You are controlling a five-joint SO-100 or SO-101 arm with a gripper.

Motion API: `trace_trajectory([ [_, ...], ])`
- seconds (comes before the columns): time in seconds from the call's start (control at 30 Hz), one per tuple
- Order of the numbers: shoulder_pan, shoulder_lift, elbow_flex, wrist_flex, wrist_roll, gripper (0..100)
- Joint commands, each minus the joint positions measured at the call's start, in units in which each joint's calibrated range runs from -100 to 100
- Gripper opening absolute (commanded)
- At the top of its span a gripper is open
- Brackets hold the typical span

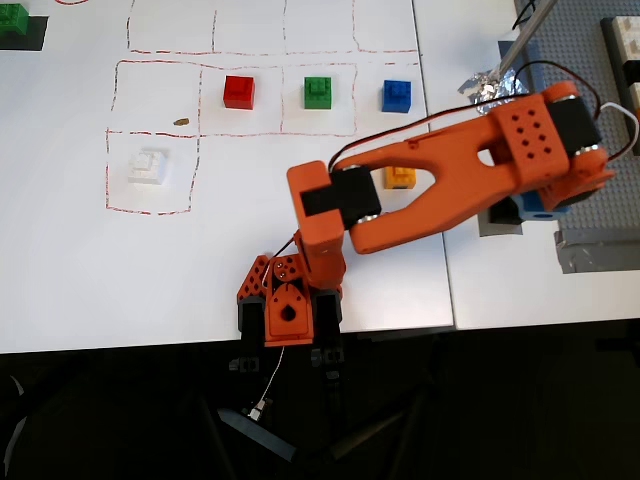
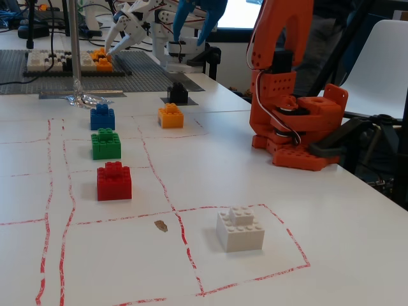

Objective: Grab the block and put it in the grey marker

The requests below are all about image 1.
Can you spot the grey tape square marker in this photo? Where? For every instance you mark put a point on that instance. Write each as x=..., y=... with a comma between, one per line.
x=500, y=231

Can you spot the white brick block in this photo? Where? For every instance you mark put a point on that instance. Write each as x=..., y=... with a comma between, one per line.
x=146, y=167

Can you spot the dark metal leg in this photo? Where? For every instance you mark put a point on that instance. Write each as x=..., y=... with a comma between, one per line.
x=370, y=435
x=260, y=435

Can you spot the white and black brick panel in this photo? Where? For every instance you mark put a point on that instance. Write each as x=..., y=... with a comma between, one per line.
x=631, y=40

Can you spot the blue brick block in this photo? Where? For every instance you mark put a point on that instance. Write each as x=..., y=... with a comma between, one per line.
x=396, y=97

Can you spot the black brick block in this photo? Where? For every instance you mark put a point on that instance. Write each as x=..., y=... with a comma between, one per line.
x=505, y=215

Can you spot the orange brick block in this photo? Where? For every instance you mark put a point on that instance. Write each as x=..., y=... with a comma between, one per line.
x=399, y=179

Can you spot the red brick block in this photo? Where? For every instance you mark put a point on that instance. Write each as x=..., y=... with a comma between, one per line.
x=239, y=92

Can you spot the grey studded baseplate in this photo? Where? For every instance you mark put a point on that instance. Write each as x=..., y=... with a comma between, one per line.
x=575, y=40

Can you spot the metal pole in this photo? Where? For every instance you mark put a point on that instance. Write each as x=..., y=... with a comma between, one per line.
x=525, y=35

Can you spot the crumpled aluminium foil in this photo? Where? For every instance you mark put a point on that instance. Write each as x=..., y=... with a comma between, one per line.
x=487, y=91

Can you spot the grey tape strip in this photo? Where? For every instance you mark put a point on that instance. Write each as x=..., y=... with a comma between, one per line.
x=590, y=255
x=534, y=60

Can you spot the green brick block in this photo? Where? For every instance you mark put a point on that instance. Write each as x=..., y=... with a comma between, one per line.
x=12, y=20
x=318, y=94

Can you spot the black square marker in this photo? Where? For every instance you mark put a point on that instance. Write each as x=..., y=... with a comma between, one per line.
x=36, y=41

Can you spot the small brown crumb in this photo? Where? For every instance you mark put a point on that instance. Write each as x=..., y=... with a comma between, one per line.
x=181, y=121

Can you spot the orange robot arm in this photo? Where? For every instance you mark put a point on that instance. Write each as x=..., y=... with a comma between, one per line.
x=450, y=170

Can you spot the black table clamp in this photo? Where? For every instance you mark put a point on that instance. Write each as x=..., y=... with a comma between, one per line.
x=250, y=320
x=327, y=320

